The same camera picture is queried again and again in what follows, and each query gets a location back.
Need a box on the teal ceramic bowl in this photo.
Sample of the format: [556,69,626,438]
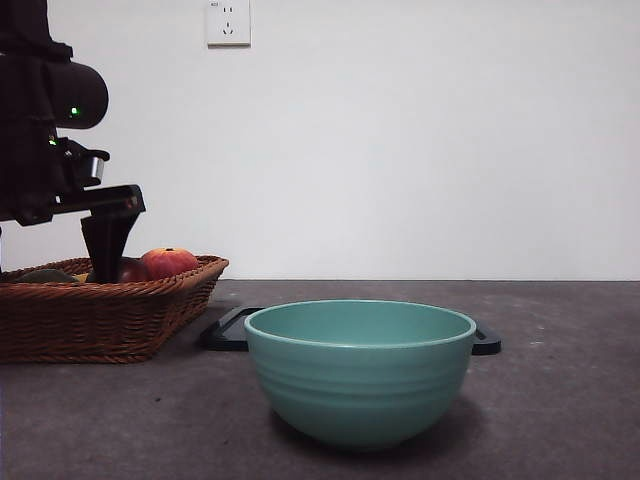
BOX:
[243,298,478,454]

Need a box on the brown wicker basket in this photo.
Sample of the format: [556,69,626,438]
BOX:
[0,254,230,365]

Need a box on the white wall socket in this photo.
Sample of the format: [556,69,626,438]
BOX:
[207,0,252,49]

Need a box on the green avocado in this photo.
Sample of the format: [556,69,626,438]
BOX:
[17,268,76,285]

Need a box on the red yellow apple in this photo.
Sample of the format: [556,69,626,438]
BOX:
[138,246,200,280]

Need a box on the black rectangular tray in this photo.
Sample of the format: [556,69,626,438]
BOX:
[199,305,503,355]

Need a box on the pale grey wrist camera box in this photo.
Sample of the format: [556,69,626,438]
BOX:
[63,139,111,189]

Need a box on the dark red apple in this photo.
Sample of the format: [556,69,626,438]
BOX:
[115,257,152,284]

